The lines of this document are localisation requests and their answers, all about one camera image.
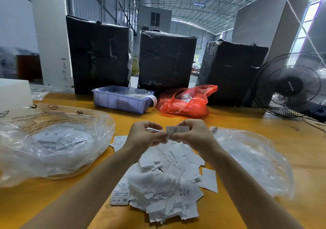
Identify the person's left hand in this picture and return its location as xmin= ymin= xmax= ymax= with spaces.
xmin=122 ymin=121 xmax=169 ymax=161

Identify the person's right hand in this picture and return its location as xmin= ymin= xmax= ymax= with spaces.
xmin=170 ymin=118 xmax=221 ymax=158

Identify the white paper label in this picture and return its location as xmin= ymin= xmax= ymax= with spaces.
xmin=166 ymin=125 xmax=191 ymax=136

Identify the pile of white labels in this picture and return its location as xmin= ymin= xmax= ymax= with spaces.
xmin=109 ymin=130 xmax=219 ymax=224

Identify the clear plastic bag black print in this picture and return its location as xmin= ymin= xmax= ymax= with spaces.
xmin=210 ymin=126 xmax=296 ymax=199

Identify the large clear bag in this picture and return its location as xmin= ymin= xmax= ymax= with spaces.
xmin=0 ymin=103 xmax=116 ymax=187

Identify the person's right forearm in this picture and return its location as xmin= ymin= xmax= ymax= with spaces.
xmin=205 ymin=147 xmax=305 ymax=229

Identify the person's left forearm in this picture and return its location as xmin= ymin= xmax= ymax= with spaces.
xmin=20 ymin=149 xmax=137 ymax=229

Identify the red plastic bag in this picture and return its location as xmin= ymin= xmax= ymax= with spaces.
xmin=156 ymin=85 xmax=219 ymax=118

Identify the blue plastic bin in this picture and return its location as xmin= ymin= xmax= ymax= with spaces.
xmin=92 ymin=85 xmax=158 ymax=115

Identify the large black wrapped bale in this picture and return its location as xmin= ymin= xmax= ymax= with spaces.
xmin=66 ymin=15 xmax=133 ymax=96
xmin=196 ymin=39 xmax=269 ymax=107
xmin=138 ymin=30 xmax=198 ymax=96

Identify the black table fan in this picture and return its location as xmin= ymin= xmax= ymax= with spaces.
xmin=252 ymin=52 xmax=326 ymax=121

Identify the grey cabin with window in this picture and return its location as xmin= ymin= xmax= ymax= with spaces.
xmin=137 ymin=5 xmax=173 ymax=33

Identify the brown wooden cabinet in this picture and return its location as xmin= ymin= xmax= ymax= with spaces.
xmin=16 ymin=54 xmax=43 ymax=81

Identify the white foam box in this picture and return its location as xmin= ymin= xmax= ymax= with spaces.
xmin=0 ymin=78 xmax=34 ymax=112

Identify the white pillar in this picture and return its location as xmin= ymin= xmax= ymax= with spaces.
xmin=28 ymin=0 xmax=74 ymax=88

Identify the bundle of cables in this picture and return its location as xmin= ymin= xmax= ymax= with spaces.
xmin=302 ymin=116 xmax=326 ymax=134

